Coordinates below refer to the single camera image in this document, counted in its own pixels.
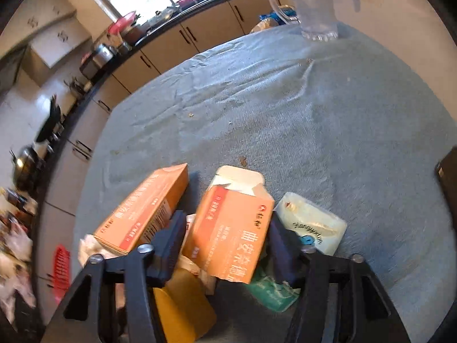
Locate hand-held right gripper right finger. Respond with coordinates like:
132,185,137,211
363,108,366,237
268,214,411,343

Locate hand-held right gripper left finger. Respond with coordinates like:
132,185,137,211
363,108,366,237
41,212,188,343

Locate cartoon print tissue packet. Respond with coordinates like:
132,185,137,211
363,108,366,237
273,192,348,257

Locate torn orange medicine box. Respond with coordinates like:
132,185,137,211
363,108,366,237
182,165,275,284

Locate green plastic wrapper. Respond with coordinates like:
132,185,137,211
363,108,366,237
248,257,302,311

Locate closed orange medicine box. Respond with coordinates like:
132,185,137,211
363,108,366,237
93,163,189,256

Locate yellow paper packet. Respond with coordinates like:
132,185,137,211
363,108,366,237
153,268,217,343

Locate white plastic bag red text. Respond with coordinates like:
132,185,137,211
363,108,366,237
78,234,118,268

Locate red plastic basket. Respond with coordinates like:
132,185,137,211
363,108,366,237
53,245,72,302

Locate dark lidded wok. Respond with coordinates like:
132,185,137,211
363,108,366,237
12,145,38,190

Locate black wok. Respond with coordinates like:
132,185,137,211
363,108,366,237
36,95,63,143

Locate black chair back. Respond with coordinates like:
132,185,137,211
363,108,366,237
434,148,457,254

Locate steel rice cooker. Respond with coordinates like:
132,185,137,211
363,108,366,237
80,43,115,77

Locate beige kitchen base cabinets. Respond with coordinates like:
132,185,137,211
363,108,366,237
36,0,297,326

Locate pink basin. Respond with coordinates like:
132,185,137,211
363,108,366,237
107,11,138,34

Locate pan with glass lid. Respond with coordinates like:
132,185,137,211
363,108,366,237
148,7,179,25

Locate blue snack bag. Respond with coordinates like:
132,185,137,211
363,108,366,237
250,5,300,34

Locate beige wall cabinet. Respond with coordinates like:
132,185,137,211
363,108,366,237
0,0,93,86

